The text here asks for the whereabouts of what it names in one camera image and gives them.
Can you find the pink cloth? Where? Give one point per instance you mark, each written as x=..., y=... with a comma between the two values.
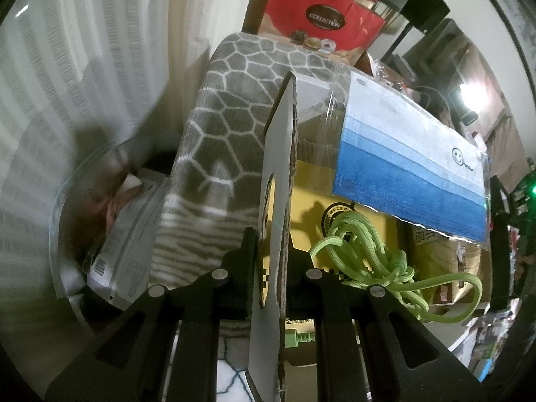
x=109, y=211

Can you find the white hexagon pattern mat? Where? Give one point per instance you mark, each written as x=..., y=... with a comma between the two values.
x=230, y=372

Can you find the wooden cabinet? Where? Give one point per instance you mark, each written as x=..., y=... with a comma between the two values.
x=460, y=50

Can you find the yellow box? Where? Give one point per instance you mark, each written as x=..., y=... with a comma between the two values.
x=305, y=209

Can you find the white printed packet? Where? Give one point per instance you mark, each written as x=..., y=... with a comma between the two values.
x=125, y=234

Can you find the brown snack packet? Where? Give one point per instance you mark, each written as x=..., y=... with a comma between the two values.
x=439, y=255

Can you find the clear plastic bin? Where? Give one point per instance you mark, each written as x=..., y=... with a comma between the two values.
x=71, y=226

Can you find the grey hexagon pattern blanket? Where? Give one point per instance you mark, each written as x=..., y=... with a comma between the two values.
x=234, y=104

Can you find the white curtain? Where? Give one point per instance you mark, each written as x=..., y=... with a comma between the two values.
x=83, y=71

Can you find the colourful printed papers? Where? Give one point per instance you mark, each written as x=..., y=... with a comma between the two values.
x=485, y=343

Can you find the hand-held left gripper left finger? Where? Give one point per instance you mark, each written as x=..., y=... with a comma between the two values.
x=251, y=268

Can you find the red gift bag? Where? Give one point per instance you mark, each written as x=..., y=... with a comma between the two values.
x=293, y=4

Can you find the blue face mask packet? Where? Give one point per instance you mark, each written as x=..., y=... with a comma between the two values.
x=398, y=167

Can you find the green audio plug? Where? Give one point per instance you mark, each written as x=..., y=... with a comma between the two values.
x=297, y=337

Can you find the lit lamp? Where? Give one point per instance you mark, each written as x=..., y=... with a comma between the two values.
x=465, y=88

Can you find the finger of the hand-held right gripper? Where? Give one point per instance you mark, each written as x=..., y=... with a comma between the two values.
x=502, y=259

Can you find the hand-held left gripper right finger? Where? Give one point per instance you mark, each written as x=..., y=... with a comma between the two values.
x=301, y=289

